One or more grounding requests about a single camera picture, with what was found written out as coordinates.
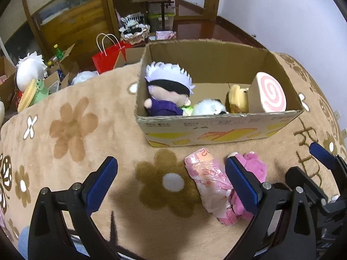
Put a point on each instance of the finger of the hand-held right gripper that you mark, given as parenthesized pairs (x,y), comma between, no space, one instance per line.
(324,154)
(301,177)

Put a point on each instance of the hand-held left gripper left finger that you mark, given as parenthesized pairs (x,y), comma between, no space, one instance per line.
(101,184)

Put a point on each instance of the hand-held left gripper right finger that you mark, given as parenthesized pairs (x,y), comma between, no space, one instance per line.
(242,181)

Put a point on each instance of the pink plush toy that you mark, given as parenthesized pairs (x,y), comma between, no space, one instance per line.
(254,165)

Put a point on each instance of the pink packet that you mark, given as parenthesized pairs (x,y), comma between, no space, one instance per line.
(208,170)
(165,35)

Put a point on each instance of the yellow plush dog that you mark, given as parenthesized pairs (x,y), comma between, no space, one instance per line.
(237,100)

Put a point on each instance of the pink swirl roll plush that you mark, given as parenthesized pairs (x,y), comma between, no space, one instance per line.
(268,92)

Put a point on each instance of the green tissue packet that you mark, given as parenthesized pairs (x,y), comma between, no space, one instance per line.
(187,110)

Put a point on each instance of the purple plush doll white hair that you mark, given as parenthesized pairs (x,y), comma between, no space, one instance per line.
(162,86)

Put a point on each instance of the beige floral blanket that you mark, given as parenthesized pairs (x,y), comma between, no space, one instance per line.
(108,140)

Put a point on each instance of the person's denim leg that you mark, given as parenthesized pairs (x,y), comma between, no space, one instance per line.
(23,243)

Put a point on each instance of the white fluffy plush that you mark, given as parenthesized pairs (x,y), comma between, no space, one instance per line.
(84,77)

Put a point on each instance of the green frog plush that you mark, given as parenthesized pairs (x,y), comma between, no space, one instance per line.
(40,92)

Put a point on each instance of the yellow round plush cushion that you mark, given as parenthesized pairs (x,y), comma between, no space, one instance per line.
(25,97)

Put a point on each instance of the cardboard box with bottles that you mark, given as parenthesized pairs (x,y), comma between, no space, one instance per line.
(65,70)

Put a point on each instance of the large white plush cat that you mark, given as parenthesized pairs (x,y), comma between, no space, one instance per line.
(1,112)

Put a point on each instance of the red paper bag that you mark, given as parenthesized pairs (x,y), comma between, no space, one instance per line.
(108,58)

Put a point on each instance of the flat cardboard piece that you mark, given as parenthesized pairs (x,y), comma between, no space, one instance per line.
(132,57)

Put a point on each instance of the white-haired plush head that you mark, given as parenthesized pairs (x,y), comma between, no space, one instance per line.
(29,70)

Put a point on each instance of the green plastic bottle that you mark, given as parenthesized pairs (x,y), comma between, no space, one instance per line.
(58,51)

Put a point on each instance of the lace-trimmed basket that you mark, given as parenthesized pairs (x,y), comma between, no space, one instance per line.
(135,36)

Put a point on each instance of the black and white plush doll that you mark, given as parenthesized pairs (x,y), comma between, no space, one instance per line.
(131,23)

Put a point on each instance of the wooden wardrobe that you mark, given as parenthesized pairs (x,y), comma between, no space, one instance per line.
(76,19)

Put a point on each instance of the translucent storage bin green lid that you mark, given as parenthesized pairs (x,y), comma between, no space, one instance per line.
(156,21)

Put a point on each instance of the wooden door glass panel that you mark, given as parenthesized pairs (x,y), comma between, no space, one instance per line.
(212,0)

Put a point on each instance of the small dark table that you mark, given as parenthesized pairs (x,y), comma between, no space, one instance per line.
(162,0)

